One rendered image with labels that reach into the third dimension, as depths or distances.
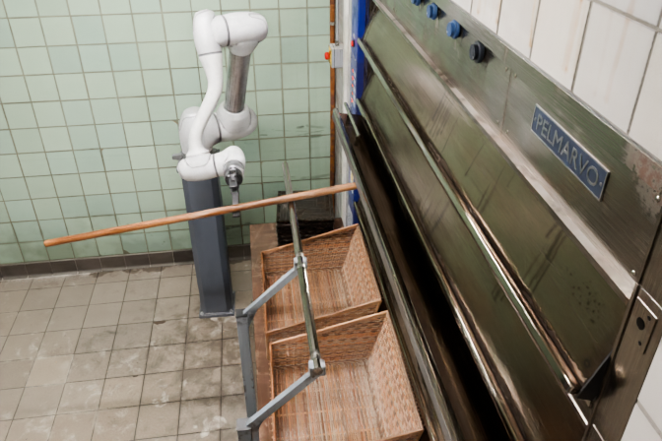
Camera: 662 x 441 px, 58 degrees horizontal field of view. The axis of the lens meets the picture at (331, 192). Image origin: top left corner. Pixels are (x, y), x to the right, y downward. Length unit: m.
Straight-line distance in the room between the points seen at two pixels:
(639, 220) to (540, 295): 0.29
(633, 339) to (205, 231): 2.63
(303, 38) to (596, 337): 2.69
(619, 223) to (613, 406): 0.27
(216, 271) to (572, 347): 2.62
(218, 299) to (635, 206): 2.92
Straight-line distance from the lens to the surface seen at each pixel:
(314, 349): 1.77
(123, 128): 3.64
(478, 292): 1.45
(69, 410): 3.39
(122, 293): 3.96
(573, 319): 1.05
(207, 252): 3.36
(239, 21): 2.65
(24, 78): 3.65
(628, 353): 0.95
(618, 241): 0.95
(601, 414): 1.05
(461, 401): 1.38
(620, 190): 0.93
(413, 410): 2.09
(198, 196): 3.16
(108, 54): 3.49
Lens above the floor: 2.45
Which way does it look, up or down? 31 degrees down
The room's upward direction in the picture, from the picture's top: straight up
